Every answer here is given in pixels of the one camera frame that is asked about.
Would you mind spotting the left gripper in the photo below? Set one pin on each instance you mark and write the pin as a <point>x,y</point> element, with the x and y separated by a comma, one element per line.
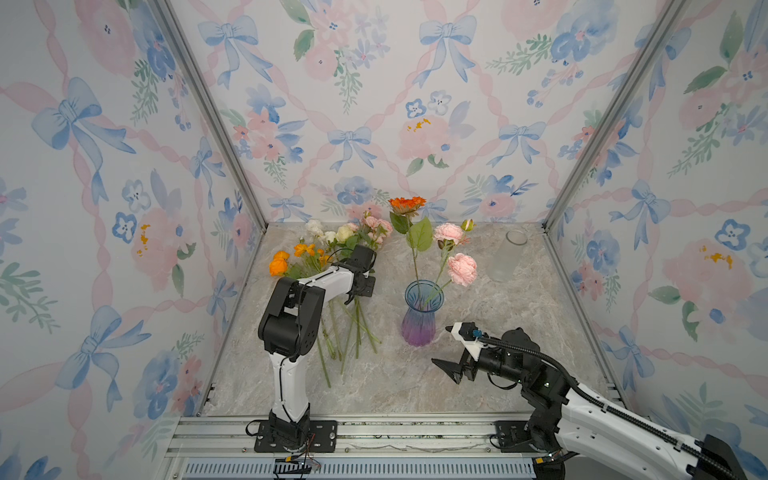
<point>370,286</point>

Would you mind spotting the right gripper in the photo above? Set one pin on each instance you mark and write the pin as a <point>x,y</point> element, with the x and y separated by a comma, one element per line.
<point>456,372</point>

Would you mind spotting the blue purple glass vase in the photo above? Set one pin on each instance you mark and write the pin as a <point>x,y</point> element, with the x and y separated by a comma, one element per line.
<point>424,298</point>

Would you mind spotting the dark orange gerbera stem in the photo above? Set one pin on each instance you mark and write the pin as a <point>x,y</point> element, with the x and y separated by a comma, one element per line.
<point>407,220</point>

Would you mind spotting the pink carnation stem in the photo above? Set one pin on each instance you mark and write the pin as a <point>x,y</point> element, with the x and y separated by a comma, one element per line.
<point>455,267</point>

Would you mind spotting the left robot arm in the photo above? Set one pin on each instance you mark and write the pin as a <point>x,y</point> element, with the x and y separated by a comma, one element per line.
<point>289,329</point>

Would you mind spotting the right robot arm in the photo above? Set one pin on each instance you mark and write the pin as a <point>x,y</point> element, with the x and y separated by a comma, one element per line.
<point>569,419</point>

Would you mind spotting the pink rose bunch stem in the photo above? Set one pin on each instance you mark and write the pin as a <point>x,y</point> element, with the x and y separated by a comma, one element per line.
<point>370,232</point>

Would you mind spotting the clear glass jar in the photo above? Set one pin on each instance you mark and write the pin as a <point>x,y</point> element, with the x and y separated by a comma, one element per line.
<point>504,262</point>

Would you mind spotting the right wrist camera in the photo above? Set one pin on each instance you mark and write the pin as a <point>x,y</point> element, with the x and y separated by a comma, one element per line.
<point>470,336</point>

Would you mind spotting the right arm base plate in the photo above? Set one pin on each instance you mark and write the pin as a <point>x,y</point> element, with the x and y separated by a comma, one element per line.
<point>518,436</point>

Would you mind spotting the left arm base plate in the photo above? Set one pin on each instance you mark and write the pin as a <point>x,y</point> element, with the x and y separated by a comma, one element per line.
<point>280,437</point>

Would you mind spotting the aluminium rail frame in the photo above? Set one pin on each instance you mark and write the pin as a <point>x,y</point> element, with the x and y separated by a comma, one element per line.
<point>392,446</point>

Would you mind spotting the left corner aluminium post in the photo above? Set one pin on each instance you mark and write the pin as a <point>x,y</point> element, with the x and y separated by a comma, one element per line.
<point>171,28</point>

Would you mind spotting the corner aluminium post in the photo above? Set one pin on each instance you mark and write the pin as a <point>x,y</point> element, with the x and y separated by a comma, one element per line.
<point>657,37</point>
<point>171,28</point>

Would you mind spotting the right corner aluminium post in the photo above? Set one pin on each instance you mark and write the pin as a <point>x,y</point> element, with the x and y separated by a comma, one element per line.
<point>657,37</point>

